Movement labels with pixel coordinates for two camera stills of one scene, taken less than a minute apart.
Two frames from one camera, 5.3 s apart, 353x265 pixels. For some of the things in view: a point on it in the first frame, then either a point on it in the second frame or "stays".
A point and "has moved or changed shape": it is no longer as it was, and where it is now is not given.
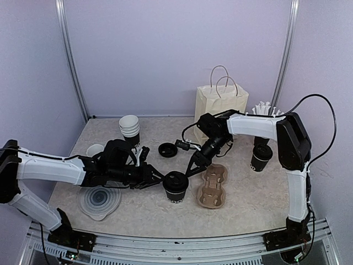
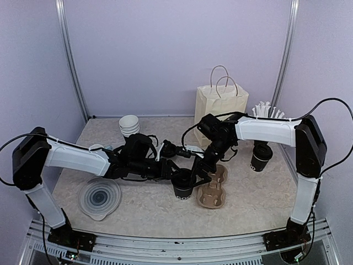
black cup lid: (262, 152) stays
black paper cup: (175, 184) has moved or changed shape
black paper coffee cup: (261, 153) stays
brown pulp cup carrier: (212, 194) stays
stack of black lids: (167, 149) stays
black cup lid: (175, 181) has moved or changed shape
